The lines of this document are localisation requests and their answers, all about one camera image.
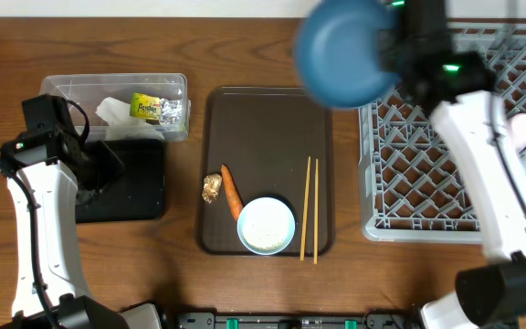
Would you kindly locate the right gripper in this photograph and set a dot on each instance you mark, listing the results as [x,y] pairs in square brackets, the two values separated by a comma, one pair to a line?
[387,46]

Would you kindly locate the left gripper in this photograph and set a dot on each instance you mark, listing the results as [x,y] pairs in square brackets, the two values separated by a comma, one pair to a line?
[115,164]

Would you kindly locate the white tissue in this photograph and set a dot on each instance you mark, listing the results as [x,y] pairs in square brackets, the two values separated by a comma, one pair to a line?
[121,125]

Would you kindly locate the yellow green snack wrapper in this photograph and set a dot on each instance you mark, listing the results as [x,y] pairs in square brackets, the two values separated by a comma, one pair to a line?
[155,109]

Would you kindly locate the pink cup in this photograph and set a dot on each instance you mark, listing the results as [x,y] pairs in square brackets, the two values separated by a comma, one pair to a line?
[517,125]

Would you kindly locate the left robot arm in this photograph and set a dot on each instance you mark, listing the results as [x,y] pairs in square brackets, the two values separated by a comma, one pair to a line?
[49,169]

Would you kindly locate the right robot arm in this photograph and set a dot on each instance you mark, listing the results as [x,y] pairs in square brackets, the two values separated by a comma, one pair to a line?
[456,91]

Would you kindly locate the grey dishwasher rack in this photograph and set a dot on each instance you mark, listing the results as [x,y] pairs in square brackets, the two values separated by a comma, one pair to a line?
[410,189]

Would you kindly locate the black plastic bin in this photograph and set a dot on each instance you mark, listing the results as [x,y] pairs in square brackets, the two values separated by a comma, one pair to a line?
[138,193]

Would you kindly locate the clear plastic bin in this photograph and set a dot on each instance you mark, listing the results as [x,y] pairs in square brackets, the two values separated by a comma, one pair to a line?
[89,90]

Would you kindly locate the brown food scrap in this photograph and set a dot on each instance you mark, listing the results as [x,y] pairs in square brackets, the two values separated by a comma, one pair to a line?
[211,187]

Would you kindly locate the right wooden chopstick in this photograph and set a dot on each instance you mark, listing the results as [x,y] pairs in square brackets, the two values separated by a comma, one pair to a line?
[316,212]

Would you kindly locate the orange carrot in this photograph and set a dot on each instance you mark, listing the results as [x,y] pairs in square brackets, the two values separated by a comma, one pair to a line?
[232,196]

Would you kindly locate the brown serving tray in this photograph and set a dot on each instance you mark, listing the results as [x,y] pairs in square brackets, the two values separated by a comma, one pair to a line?
[265,136]

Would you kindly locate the light blue bowl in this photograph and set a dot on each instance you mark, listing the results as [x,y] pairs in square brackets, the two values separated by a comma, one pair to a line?
[266,226]

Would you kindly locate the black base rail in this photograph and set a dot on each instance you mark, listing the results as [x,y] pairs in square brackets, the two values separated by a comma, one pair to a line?
[290,322]

